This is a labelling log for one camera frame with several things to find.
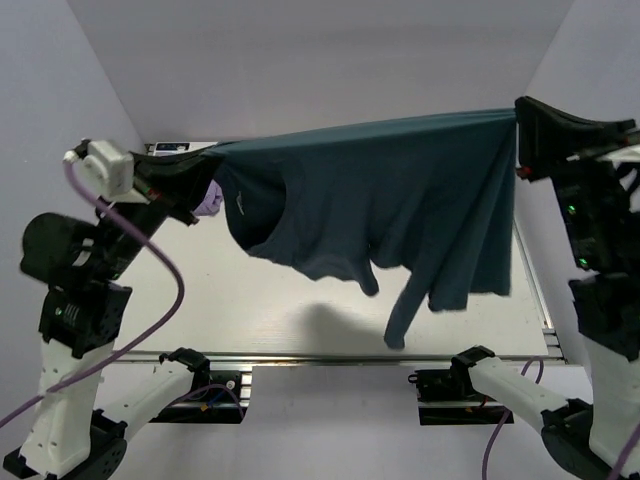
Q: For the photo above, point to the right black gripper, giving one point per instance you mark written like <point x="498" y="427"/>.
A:
<point x="551" y="136"/>

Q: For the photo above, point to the dark teal t-shirt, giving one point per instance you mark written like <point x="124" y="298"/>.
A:
<point x="432" y="194"/>

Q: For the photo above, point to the folded lavender t-shirt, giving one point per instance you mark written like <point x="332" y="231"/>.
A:
<point x="211" y="203"/>

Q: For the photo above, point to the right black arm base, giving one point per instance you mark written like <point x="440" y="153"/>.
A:
<point x="446" y="396"/>

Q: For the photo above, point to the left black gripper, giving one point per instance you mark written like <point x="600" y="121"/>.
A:
<point x="174" y="184"/>

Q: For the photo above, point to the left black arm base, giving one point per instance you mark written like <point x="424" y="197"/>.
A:
<point x="217" y="396"/>

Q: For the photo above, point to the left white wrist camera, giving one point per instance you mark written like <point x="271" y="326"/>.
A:
<point x="108" y="169"/>

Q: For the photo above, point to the left blue table sticker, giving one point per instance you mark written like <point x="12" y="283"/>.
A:
<point x="171" y="147"/>

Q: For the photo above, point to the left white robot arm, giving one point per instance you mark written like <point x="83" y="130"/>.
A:
<point x="71" y="438"/>

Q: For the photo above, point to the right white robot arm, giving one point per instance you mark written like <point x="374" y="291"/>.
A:
<point x="586" y="418"/>

